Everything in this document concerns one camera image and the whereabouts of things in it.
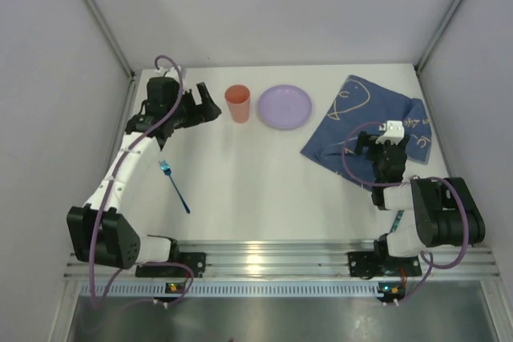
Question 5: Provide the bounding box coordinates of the orange plastic cup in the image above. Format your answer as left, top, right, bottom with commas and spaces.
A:
224, 84, 251, 123

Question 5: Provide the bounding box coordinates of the blue fish-print cloth napkin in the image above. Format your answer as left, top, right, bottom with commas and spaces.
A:
301, 75, 432, 191

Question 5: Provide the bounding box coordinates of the blue metallic fork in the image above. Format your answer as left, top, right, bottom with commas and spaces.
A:
159, 159, 191, 214

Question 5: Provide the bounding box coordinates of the teal-handled metal spoon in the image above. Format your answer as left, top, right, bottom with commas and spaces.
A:
390, 211, 404, 232

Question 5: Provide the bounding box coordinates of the purple plastic plate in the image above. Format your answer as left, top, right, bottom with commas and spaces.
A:
257, 85, 313, 131

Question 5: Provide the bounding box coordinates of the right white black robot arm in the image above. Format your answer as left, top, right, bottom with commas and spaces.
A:
354, 131, 486, 260

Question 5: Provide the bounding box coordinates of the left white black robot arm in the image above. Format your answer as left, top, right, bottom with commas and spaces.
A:
67, 76, 221, 269

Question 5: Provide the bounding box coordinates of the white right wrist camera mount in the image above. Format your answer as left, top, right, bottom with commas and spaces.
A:
376, 120, 405, 145

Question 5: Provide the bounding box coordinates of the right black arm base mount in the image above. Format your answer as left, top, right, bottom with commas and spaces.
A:
347, 251, 422, 280

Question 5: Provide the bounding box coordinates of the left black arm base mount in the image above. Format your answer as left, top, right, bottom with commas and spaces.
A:
135, 252, 207, 278

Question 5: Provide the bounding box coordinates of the aluminium rail frame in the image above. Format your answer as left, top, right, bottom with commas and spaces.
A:
63, 240, 500, 281

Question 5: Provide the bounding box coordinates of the white slotted cable duct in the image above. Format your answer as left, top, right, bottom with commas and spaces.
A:
79, 281, 406, 298

